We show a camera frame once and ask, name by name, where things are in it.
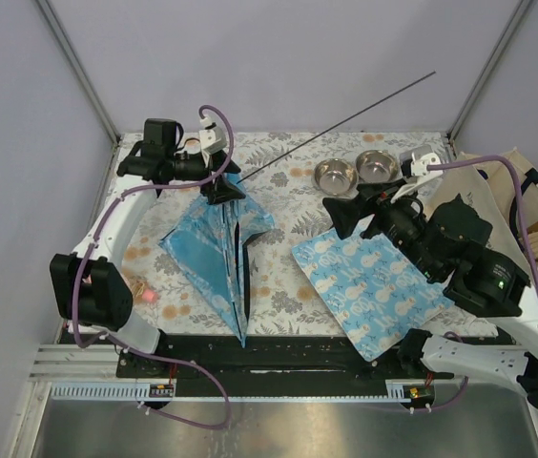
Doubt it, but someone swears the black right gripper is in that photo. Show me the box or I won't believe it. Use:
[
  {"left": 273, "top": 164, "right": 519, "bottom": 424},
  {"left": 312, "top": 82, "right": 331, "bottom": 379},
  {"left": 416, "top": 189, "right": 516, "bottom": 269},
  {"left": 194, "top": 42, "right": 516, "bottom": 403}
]
[{"left": 321, "top": 175, "right": 443, "bottom": 280}]

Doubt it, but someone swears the blue snowman pet tent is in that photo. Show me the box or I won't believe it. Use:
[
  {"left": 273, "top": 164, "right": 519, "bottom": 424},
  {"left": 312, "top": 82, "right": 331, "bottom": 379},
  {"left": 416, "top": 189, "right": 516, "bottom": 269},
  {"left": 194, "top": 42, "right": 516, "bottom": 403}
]
[{"left": 159, "top": 196, "right": 275, "bottom": 343}]

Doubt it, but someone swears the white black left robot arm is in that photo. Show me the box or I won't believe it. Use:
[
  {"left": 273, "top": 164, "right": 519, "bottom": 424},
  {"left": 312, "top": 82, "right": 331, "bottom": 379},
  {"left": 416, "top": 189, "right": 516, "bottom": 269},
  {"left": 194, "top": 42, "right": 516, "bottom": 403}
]
[{"left": 50, "top": 105, "right": 245, "bottom": 377}]

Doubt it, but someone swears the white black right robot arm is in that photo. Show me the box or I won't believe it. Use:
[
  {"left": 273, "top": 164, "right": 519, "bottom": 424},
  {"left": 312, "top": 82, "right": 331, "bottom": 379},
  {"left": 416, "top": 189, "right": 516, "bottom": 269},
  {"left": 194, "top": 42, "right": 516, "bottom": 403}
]
[{"left": 322, "top": 183, "right": 538, "bottom": 409}]

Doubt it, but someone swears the left steel pet bowl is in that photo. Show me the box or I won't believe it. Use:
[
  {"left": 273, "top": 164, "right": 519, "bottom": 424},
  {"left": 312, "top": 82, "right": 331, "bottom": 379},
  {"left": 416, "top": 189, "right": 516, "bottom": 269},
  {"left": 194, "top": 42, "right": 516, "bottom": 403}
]
[{"left": 313, "top": 158, "right": 358, "bottom": 197}]

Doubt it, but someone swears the steel pet bowl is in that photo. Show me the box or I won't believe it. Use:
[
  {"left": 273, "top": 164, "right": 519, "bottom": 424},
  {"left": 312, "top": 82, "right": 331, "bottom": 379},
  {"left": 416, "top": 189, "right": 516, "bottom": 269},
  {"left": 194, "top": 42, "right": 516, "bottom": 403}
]
[
  {"left": 313, "top": 158, "right": 358, "bottom": 197},
  {"left": 355, "top": 150, "right": 400, "bottom": 183}
]

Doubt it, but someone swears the right steel pet bowl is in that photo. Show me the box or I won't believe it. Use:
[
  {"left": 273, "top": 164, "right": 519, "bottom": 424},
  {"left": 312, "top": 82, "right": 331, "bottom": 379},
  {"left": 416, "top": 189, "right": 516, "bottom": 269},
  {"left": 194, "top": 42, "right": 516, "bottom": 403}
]
[{"left": 355, "top": 150, "right": 400, "bottom": 183}]

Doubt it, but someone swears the blue snowman tent mat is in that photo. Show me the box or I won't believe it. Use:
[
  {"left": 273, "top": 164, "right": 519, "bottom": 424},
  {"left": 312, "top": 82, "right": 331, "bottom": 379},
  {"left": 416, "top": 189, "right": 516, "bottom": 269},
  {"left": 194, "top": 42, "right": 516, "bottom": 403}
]
[{"left": 292, "top": 225, "right": 453, "bottom": 362}]

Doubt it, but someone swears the pink pet toy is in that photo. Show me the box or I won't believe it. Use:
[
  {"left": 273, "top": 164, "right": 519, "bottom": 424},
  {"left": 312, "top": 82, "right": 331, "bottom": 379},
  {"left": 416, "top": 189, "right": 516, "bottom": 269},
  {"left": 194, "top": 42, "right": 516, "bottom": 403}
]
[{"left": 125, "top": 278, "right": 158, "bottom": 303}]

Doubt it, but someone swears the floral white tablecloth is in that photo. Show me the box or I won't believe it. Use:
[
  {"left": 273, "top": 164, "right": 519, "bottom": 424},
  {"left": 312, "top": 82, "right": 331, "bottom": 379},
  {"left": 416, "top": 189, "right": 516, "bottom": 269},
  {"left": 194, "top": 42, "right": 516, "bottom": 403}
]
[{"left": 121, "top": 132, "right": 453, "bottom": 336}]

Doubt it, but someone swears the beige canvas tote bag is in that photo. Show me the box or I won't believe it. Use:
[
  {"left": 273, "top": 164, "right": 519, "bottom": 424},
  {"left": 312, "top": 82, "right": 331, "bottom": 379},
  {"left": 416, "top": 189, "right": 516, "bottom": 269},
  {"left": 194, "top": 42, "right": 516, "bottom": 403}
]
[{"left": 434, "top": 149, "right": 538, "bottom": 274}]

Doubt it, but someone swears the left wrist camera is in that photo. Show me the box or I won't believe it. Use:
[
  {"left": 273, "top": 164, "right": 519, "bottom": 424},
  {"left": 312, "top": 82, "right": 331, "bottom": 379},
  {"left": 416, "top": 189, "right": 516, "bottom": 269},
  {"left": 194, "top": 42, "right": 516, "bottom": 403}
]
[{"left": 198, "top": 116, "right": 227, "bottom": 167}]

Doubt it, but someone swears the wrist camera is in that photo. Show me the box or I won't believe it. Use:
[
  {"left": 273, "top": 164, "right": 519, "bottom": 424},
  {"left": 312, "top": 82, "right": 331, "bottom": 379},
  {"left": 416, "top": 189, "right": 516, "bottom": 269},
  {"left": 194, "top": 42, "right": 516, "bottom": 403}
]
[
  {"left": 198, "top": 116, "right": 227, "bottom": 167},
  {"left": 391, "top": 144, "right": 443, "bottom": 203}
]

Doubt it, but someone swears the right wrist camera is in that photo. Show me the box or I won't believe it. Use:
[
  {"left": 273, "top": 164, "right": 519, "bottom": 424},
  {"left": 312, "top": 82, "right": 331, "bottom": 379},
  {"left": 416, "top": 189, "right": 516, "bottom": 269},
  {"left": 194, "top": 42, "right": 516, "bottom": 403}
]
[{"left": 391, "top": 144, "right": 443, "bottom": 203}]

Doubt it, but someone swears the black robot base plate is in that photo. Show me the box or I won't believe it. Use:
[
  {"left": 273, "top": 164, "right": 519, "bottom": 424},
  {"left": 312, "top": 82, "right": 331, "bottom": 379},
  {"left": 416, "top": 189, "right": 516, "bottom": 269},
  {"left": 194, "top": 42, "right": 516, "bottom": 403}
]
[{"left": 115, "top": 333, "right": 456, "bottom": 411}]

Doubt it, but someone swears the white slotted cable duct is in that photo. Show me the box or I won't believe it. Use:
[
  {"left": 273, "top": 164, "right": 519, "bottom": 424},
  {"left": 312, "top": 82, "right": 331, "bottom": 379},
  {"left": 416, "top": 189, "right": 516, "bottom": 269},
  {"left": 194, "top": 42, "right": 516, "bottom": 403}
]
[{"left": 50, "top": 381, "right": 411, "bottom": 404}]

